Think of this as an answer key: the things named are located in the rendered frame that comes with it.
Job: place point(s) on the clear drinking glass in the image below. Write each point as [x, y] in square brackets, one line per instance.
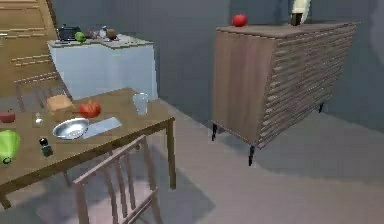
[140, 103]

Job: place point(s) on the brown wooden dining table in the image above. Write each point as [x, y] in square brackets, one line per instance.
[133, 120]

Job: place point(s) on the brown slatted wooden sideboard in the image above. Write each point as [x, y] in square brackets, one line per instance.
[266, 83]

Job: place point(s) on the brown wooden chair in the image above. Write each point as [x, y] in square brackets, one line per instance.
[36, 88]
[113, 173]

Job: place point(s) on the white kitchen counter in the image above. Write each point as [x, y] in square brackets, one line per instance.
[103, 66]

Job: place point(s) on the red tomato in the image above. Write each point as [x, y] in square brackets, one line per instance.
[89, 109]

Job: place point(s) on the silver metal bowl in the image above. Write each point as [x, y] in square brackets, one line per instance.
[71, 128]

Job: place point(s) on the brown bread loaf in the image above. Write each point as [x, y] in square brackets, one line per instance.
[60, 104]

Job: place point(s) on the dark pepper shaker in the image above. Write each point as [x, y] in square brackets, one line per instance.
[46, 147]

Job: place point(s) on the clear salt shaker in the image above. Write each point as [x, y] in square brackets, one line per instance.
[38, 119]

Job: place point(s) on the wooden room door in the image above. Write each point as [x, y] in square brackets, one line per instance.
[23, 43]

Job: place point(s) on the dark red apple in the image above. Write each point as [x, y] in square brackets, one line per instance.
[7, 116]

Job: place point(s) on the green lettuce head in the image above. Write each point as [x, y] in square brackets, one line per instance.
[8, 145]

